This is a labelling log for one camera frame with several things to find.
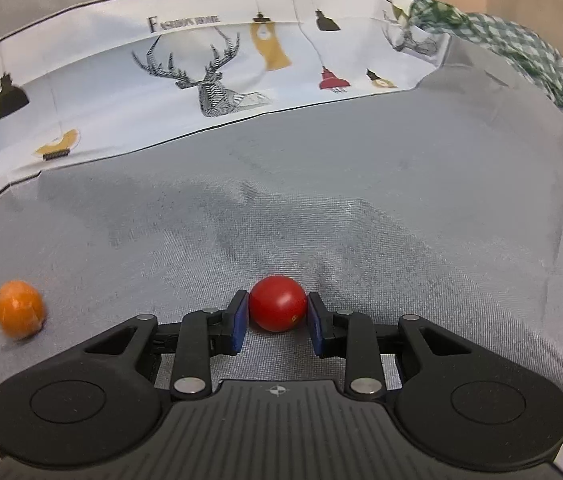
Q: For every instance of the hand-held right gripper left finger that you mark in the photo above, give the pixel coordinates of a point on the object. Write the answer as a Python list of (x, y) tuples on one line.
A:
[(239, 322)]

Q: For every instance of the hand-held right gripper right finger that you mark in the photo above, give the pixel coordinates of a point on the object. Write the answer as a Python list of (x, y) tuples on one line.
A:
[(316, 327)]

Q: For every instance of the small red cherry tomato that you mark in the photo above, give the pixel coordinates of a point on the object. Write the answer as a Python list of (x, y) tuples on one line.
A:
[(276, 305)]

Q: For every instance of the orange mandarin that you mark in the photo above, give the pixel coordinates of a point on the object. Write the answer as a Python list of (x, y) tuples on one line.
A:
[(19, 310)]

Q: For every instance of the white printed bed sheet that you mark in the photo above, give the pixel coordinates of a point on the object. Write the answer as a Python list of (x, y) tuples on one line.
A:
[(111, 110)]

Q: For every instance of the green checkered cloth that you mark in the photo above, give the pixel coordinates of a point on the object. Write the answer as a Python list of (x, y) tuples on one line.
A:
[(511, 40)]

